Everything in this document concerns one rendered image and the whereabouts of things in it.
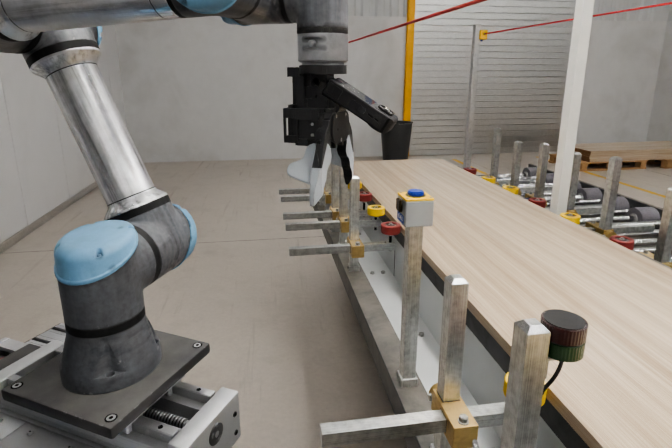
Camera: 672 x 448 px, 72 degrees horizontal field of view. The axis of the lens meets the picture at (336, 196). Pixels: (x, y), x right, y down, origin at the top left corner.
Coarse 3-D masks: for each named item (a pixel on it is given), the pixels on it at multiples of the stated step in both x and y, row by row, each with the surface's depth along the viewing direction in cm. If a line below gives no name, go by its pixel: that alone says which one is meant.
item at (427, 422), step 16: (384, 416) 91; (400, 416) 91; (416, 416) 91; (432, 416) 91; (480, 416) 92; (496, 416) 92; (320, 432) 89; (336, 432) 87; (352, 432) 88; (368, 432) 88; (384, 432) 89; (400, 432) 90; (416, 432) 90; (432, 432) 91
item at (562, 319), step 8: (552, 312) 66; (560, 312) 66; (568, 312) 66; (552, 320) 64; (560, 320) 64; (568, 320) 64; (576, 320) 64; (584, 320) 64; (568, 328) 62; (576, 328) 62; (552, 360) 64; (560, 368) 66; (552, 376) 67; (544, 392) 68
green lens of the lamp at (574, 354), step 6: (552, 348) 64; (558, 348) 63; (564, 348) 63; (570, 348) 62; (576, 348) 62; (582, 348) 63; (552, 354) 64; (558, 354) 63; (564, 354) 63; (570, 354) 63; (576, 354) 63; (582, 354) 63; (558, 360) 63; (564, 360) 63; (570, 360) 63; (576, 360) 63
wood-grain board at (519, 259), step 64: (384, 192) 240; (448, 192) 240; (448, 256) 157; (512, 256) 157; (576, 256) 157; (640, 256) 157; (512, 320) 117; (640, 320) 117; (576, 384) 93; (640, 384) 93
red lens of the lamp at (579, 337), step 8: (544, 312) 67; (544, 320) 65; (552, 328) 63; (560, 328) 63; (584, 328) 63; (552, 336) 63; (560, 336) 62; (568, 336) 62; (576, 336) 62; (584, 336) 63; (560, 344) 63; (568, 344) 62; (576, 344) 62
